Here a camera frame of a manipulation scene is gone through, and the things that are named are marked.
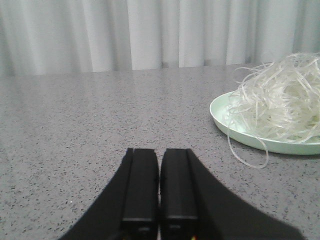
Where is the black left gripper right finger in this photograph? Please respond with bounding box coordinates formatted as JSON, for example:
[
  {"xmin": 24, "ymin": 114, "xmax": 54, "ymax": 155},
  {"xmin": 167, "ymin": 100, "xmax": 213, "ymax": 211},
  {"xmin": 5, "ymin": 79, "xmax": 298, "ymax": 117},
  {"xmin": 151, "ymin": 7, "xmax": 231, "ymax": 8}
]
[{"xmin": 160, "ymin": 148, "xmax": 304, "ymax": 240}]

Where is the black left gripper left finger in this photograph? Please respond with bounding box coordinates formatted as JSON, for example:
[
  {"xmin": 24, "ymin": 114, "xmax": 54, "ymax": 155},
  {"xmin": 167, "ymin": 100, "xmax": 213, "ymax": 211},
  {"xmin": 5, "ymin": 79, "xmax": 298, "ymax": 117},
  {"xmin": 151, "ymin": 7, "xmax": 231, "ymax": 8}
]
[{"xmin": 61, "ymin": 148, "xmax": 159, "ymax": 240}]

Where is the white translucent vermicelli bundle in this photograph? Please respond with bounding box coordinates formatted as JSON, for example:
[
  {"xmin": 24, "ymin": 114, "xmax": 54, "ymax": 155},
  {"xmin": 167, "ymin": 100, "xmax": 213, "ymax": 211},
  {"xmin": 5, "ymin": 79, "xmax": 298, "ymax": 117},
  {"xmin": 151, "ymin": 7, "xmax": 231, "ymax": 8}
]
[{"xmin": 227, "ymin": 52, "xmax": 320, "ymax": 154}]

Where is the light green round plate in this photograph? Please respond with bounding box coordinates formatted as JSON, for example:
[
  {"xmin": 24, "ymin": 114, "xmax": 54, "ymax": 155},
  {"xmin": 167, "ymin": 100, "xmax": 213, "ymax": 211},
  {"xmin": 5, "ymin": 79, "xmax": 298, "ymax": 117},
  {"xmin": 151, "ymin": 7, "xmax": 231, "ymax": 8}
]
[{"xmin": 209, "ymin": 92, "xmax": 320, "ymax": 155}]

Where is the white pleated curtain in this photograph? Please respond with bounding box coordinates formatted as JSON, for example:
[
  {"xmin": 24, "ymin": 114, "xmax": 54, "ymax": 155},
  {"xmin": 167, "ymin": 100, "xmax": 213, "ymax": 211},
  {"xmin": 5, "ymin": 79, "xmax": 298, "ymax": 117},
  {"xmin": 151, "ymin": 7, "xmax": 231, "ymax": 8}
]
[{"xmin": 0, "ymin": 0, "xmax": 320, "ymax": 76}]

